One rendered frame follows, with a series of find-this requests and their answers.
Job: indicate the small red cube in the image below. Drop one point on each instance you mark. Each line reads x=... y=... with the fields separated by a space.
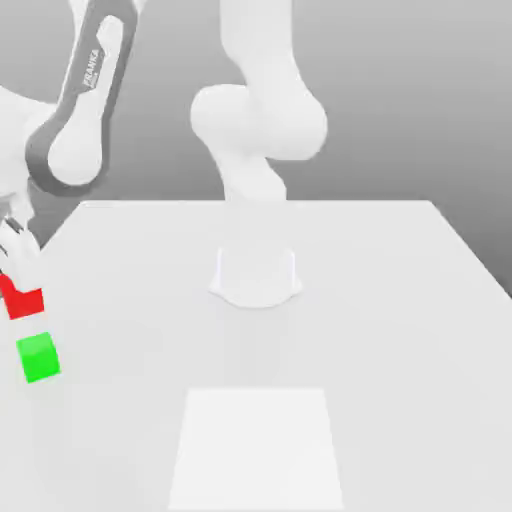
x=20 y=304

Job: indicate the small green cube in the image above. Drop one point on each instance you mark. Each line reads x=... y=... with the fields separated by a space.
x=38 y=358

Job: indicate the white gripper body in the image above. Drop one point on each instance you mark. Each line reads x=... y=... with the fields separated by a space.
x=19 y=256

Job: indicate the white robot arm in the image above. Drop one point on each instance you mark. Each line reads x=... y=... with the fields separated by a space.
x=256 y=120

